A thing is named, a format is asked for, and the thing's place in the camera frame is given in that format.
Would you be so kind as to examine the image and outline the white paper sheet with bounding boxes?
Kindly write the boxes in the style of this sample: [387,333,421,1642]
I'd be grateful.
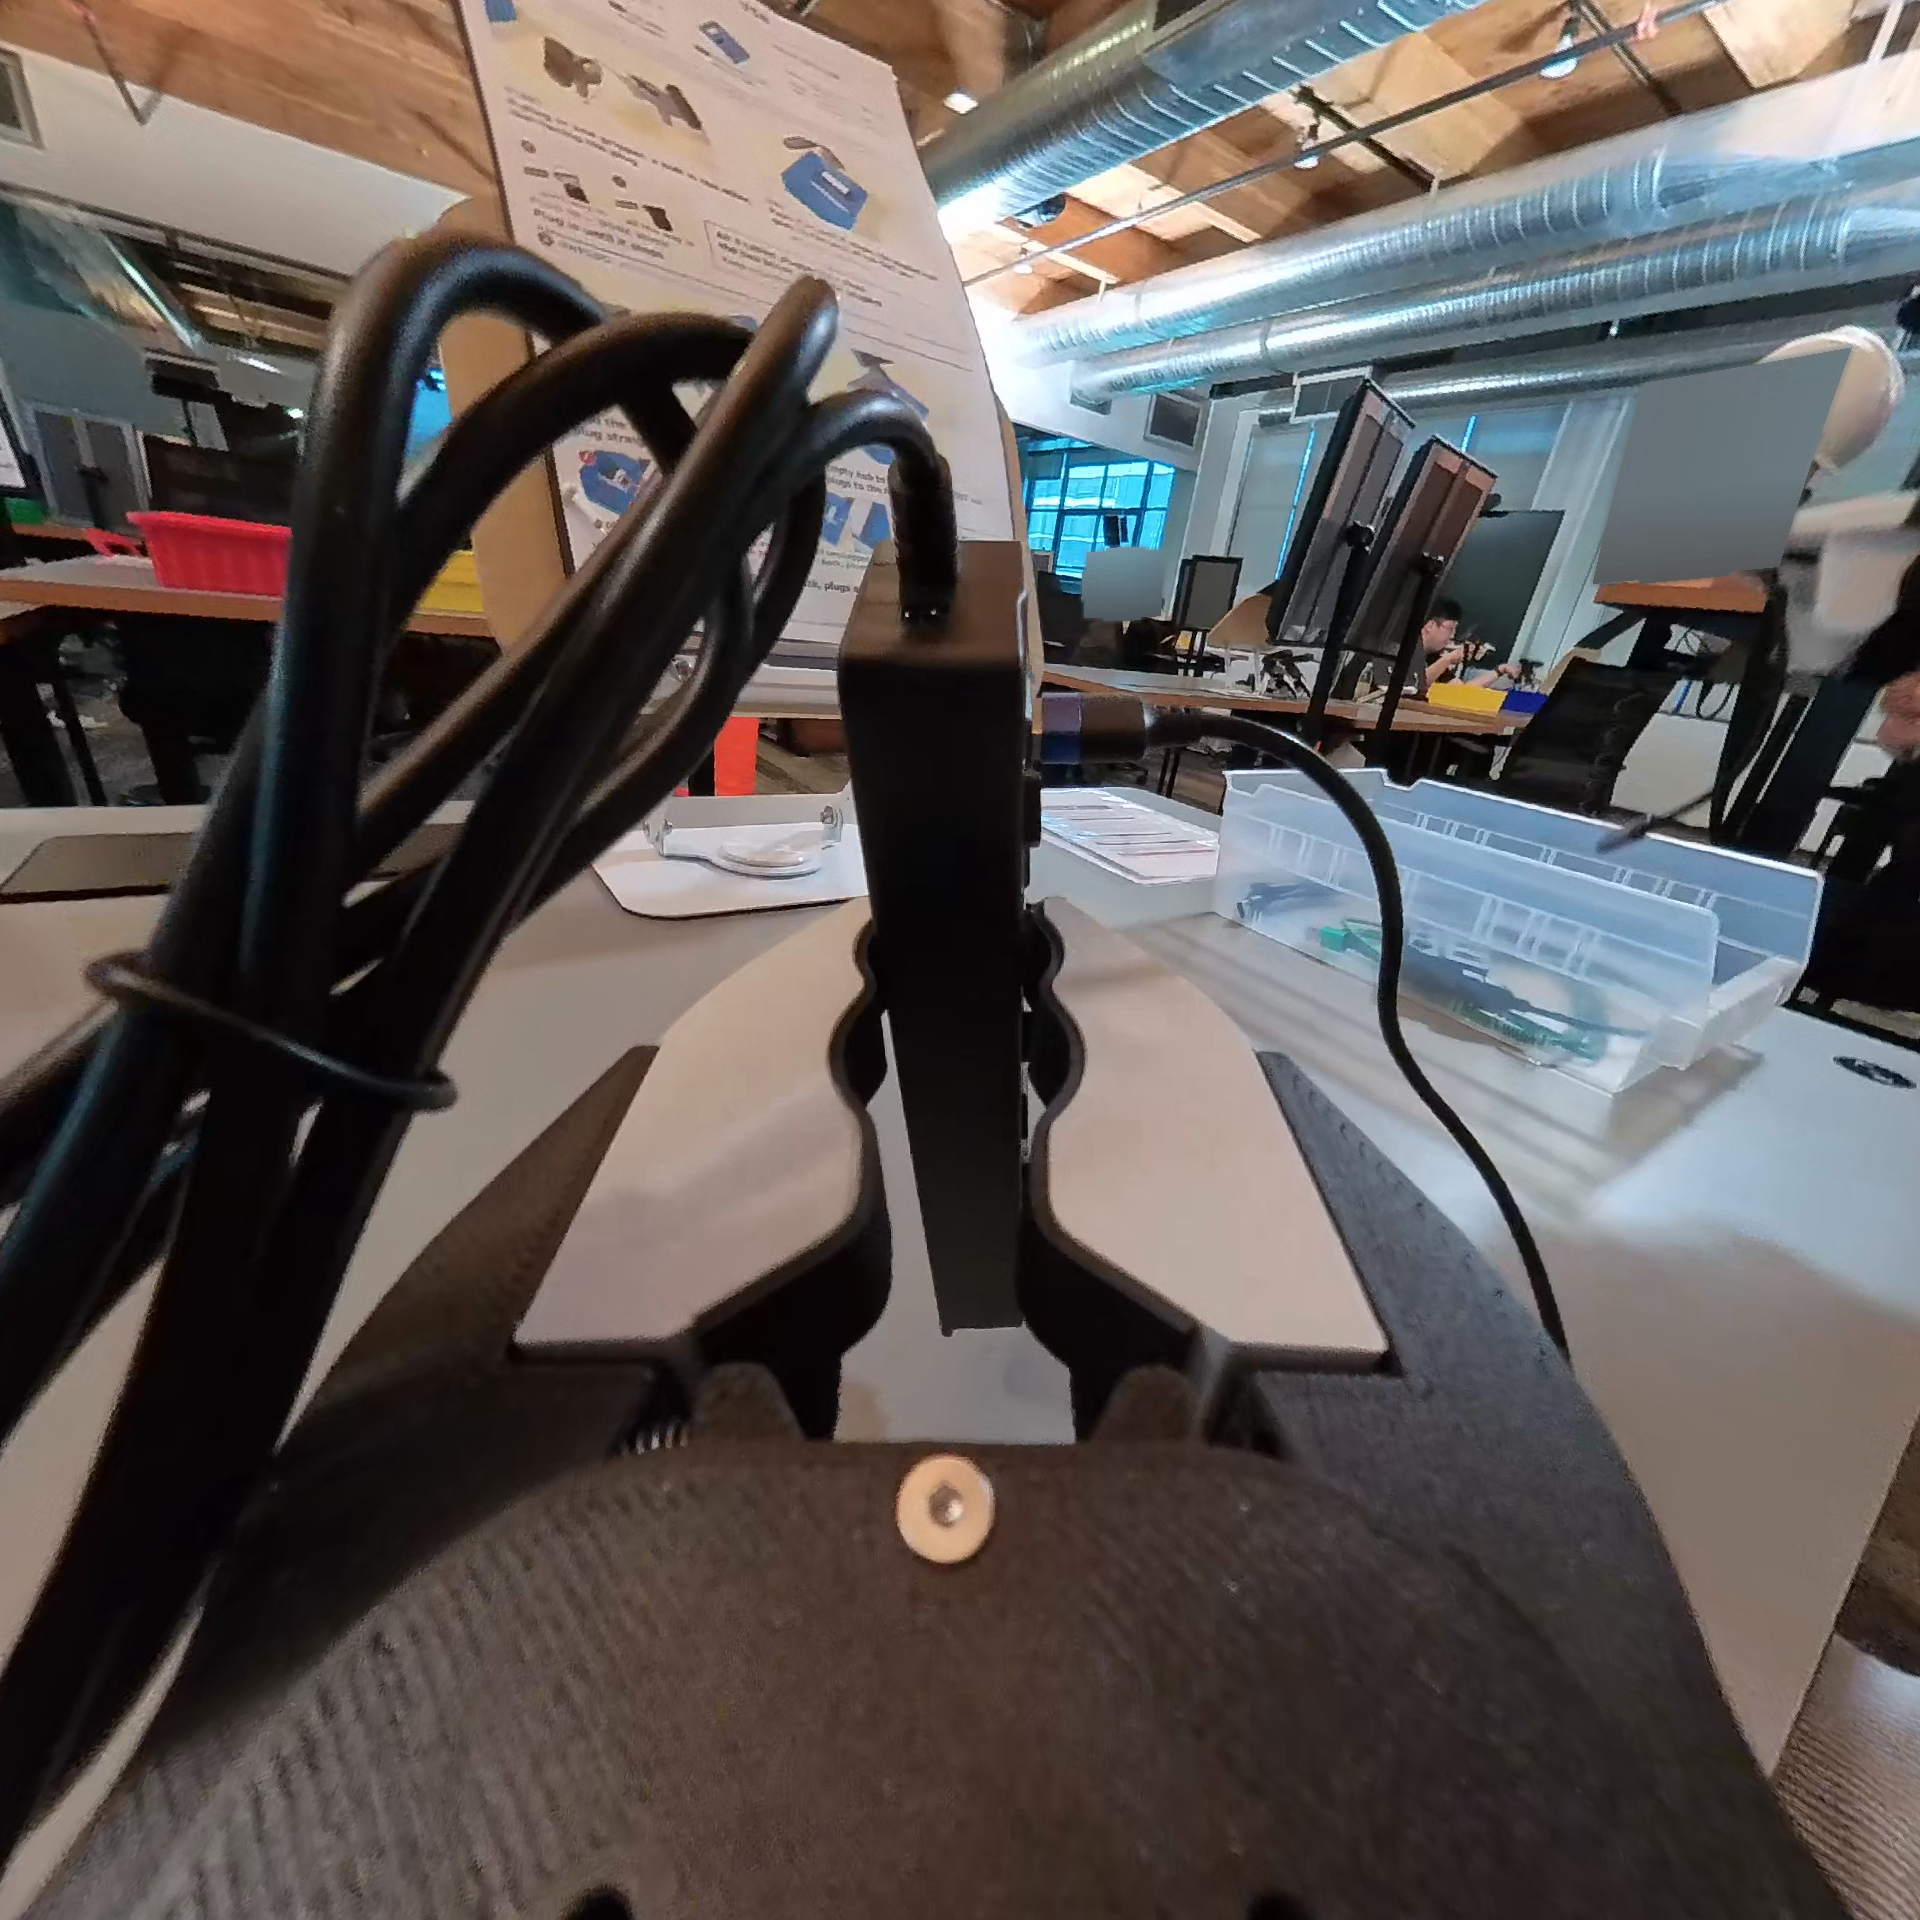
[1030,784,1227,889]

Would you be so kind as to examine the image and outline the black hub cable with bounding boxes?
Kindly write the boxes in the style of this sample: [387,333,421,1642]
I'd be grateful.
[0,229,964,1818]

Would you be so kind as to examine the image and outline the black usb hub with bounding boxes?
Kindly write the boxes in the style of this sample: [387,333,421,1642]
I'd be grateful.
[835,538,1047,1340]

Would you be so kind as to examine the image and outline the black office chair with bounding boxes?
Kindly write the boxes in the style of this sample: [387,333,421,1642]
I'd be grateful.
[1498,657,1700,822]

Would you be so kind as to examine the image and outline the tall black monitor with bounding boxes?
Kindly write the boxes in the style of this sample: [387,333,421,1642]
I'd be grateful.
[1352,432,1503,666]
[1264,373,1421,650]

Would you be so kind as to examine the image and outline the silver air duct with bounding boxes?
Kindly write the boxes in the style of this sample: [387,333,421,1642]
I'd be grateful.
[918,0,1920,409]

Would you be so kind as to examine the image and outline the wide black monitor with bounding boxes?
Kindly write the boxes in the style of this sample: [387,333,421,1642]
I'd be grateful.
[1448,507,1567,657]

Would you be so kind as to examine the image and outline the clear plastic bin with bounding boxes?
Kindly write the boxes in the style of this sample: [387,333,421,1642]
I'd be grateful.
[1210,766,1826,1106]

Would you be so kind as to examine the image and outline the blue-ringed plug black cable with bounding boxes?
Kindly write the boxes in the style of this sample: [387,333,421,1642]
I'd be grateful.
[1030,691,1572,1362]

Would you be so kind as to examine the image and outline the red bin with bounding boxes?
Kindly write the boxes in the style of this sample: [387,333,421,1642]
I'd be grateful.
[124,507,298,602]

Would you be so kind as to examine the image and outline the person's grey pants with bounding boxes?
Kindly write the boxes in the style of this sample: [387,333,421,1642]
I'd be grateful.
[1766,1624,1920,1920]

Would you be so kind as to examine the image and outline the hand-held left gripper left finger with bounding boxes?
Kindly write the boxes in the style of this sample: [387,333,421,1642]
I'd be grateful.
[515,904,888,1365]

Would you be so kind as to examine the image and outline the white stand base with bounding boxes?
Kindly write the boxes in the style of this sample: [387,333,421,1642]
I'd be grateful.
[590,800,875,923]

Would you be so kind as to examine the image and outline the printed instruction sheet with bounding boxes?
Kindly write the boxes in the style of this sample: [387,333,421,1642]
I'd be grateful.
[447,0,1023,666]

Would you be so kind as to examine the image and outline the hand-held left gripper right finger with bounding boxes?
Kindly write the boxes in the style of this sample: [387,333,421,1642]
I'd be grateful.
[1018,897,1392,1377]

